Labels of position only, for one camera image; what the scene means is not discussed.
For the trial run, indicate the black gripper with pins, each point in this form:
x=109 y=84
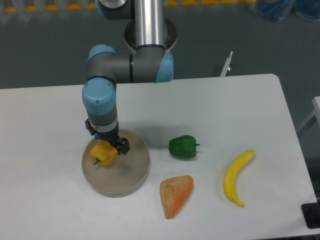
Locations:
x=121 y=144

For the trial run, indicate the yellow bell pepper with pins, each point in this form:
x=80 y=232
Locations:
x=103 y=153

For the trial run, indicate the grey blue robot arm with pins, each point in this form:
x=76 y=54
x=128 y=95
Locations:
x=105 y=68

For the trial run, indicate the beige round plate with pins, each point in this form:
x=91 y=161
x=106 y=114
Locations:
x=125 y=174

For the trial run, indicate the green bell pepper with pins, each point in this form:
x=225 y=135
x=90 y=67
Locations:
x=184 y=147

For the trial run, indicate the orange triangular bread slice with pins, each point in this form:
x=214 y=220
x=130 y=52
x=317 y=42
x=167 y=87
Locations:
x=174 y=192

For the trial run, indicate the yellow banana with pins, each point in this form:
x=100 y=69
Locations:
x=230 y=177

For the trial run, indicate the white furniture at right edge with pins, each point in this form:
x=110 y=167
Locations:
x=312 y=118

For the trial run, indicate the blue plastic bag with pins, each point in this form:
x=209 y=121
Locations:
x=278 y=10

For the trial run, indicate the black device at table edge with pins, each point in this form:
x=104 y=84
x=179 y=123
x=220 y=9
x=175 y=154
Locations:
x=311 y=214

